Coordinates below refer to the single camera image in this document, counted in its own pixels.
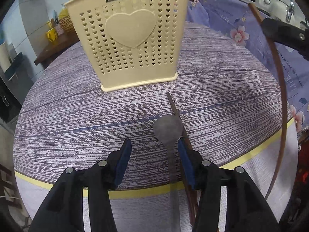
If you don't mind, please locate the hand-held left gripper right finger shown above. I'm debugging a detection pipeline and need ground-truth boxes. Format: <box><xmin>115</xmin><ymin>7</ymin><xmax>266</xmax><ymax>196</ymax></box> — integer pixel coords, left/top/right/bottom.
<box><xmin>177</xmin><ymin>138</ymin><xmax>282</xmax><ymax>232</ymax></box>

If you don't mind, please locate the yellow mug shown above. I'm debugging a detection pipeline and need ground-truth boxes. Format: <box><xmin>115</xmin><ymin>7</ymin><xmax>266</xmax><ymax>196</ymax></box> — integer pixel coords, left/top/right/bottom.
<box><xmin>46</xmin><ymin>28</ymin><xmax>58</xmax><ymax>41</ymax></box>

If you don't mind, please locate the dark wooden counter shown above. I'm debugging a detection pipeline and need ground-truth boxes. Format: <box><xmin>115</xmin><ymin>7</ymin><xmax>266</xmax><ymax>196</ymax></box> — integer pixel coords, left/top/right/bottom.
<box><xmin>34</xmin><ymin>30</ymin><xmax>80</xmax><ymax>66</ymax></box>

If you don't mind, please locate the purple floral cloth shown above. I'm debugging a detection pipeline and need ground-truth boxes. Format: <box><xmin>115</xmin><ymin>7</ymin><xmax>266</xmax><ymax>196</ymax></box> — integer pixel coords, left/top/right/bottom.
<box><xmin>186</xmin><ymin>0</ymin><xmax>309</xmax><ymax>133</ymax></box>

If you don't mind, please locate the brown wooden chopstick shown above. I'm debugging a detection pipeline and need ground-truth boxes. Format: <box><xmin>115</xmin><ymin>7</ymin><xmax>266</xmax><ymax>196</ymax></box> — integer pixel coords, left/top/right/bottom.
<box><xmin>166</xmin><ymin>92</ymin><xmax>199</xmax><ymax>228</ymax></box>
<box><xmin>248</xmin><ymin>3</ymin><xmax>289</xmax><ymax>200</ymax></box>

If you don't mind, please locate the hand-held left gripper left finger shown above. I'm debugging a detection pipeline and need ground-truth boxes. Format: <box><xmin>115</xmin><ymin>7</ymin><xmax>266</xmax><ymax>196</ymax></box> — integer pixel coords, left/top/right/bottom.
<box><xmin>28</xmin><ymin>138</ymin><xmax>133</xmax><ymax>232</ymax></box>

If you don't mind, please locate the grey metal spoon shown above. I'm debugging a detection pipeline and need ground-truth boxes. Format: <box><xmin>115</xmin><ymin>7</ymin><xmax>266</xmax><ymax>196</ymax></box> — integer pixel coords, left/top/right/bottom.
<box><xmin>154</xmin><ymin>115</ymin><xmax>183</xmax><ymax>232</ymax></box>

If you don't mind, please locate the cream plastic utensil holder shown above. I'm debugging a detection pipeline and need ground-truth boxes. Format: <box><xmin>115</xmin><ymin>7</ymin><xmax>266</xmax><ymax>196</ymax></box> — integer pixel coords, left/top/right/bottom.
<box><xmin>64</xmin><ymin>0</ymin><xmax>194</xmax><ymax>93</ymax></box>

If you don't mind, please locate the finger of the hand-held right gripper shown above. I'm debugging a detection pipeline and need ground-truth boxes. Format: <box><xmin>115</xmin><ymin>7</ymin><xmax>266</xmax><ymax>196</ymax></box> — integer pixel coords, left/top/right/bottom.
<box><xmin>261</xmin><ymin>17</ymin><xmax>309</xmax><ymax>62</ymax></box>

